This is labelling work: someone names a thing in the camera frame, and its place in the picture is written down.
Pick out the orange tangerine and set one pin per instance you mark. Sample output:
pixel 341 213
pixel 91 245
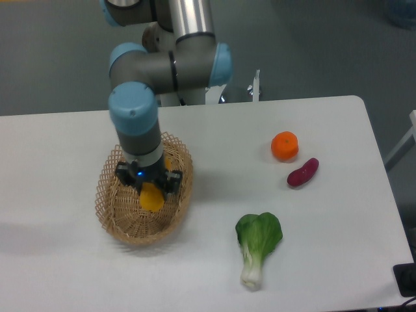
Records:
pixel 284 146

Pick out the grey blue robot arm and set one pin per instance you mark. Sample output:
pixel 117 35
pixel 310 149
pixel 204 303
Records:
pixel 138 75

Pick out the black device at table edge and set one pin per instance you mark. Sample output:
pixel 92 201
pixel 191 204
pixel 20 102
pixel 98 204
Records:
pixel 405 279

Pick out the purple sweet potato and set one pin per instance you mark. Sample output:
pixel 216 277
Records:
pixel 302 175

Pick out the blue object top right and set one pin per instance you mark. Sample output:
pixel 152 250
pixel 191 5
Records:
pixel 401 13

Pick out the white furniture leg right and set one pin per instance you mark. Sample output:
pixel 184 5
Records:
pixel 402 147

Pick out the oval wicker basket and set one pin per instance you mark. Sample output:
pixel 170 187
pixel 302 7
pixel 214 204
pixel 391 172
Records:
pixel 143 218

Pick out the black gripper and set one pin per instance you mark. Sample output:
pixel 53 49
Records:
pixel 131 174

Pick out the green bok choy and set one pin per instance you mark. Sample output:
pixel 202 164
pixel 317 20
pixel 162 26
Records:
pixel 257 235

